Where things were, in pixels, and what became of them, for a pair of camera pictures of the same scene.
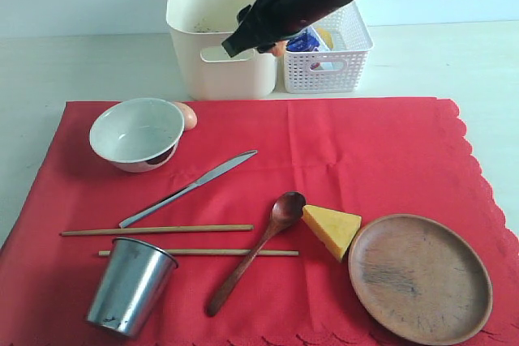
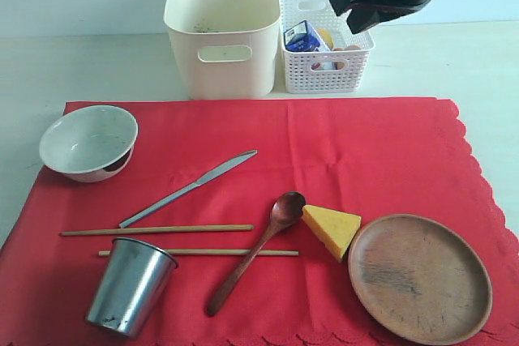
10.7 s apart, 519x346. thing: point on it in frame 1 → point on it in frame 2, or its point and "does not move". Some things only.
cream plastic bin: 203,2 does not move
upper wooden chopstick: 159,230 does not move
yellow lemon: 327,36 does not move
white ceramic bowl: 139,135 → 89,144
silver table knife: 210,174 does not move
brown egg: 190,117 → 341,65
